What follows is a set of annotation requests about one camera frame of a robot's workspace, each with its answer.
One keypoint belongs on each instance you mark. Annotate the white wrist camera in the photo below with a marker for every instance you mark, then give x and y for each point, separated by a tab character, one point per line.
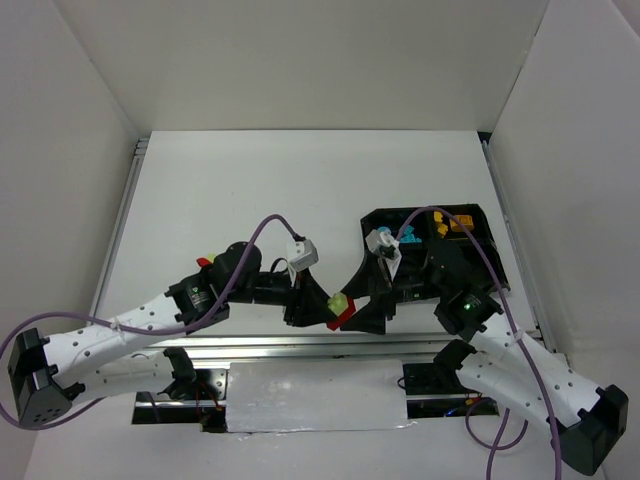
383	245
301	255

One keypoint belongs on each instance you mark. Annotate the orange lego plate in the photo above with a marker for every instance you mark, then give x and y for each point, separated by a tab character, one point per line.
462	222

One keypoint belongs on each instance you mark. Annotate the aluminium front rail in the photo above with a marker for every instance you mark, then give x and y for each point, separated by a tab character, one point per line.
331	346

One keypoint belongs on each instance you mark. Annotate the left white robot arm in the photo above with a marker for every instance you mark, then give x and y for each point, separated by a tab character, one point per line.
49	375

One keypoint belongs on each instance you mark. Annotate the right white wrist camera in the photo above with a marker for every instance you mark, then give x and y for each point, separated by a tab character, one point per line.
383	245

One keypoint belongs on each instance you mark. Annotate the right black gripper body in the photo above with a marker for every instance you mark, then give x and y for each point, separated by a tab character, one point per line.
388	292

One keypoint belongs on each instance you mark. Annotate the red lego bar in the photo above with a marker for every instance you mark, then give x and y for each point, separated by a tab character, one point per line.
202	261
338	322

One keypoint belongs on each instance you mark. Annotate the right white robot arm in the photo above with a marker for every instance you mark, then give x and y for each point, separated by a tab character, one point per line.
491	355

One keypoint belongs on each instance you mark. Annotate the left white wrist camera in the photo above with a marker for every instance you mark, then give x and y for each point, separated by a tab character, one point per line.
301	255

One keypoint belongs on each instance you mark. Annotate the aluminium left rail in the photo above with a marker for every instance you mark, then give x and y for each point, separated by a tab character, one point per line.
139	154

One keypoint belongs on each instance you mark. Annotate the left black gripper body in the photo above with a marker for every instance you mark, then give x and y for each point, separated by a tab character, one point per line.
295	301

